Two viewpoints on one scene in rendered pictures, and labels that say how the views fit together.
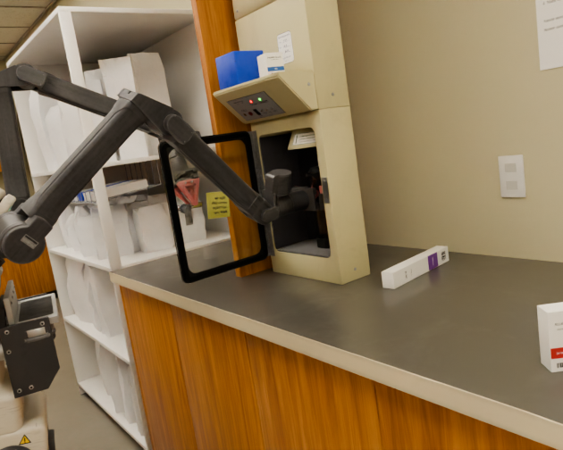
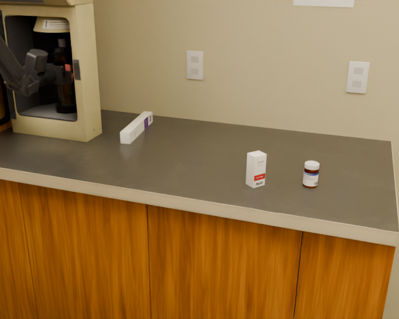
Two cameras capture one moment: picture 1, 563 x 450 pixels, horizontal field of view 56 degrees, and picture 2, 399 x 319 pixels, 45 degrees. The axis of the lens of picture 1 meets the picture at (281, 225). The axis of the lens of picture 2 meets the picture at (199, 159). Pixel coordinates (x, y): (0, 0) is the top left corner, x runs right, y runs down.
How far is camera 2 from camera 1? 0.53 m
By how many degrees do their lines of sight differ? 36
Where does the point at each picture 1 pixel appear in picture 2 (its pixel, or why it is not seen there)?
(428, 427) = (185, 228)
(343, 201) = (88, 78)
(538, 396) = (253, 200)
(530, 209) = (204, 88)
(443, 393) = (203, 206)
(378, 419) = (147, 229)
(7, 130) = not seen: outside the picture
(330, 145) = (81, 35)
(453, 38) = not seen: outside the picture
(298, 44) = not seen: outside the picture
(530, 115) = (210, 26)
